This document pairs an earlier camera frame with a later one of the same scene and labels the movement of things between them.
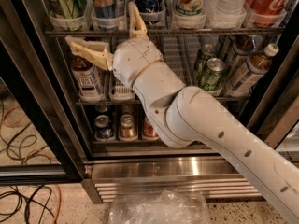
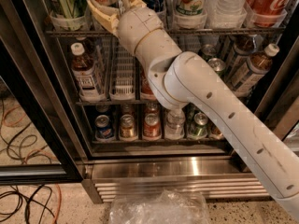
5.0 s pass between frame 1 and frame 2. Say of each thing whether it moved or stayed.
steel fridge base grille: stayed
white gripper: moved
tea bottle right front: stayed
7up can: stayed
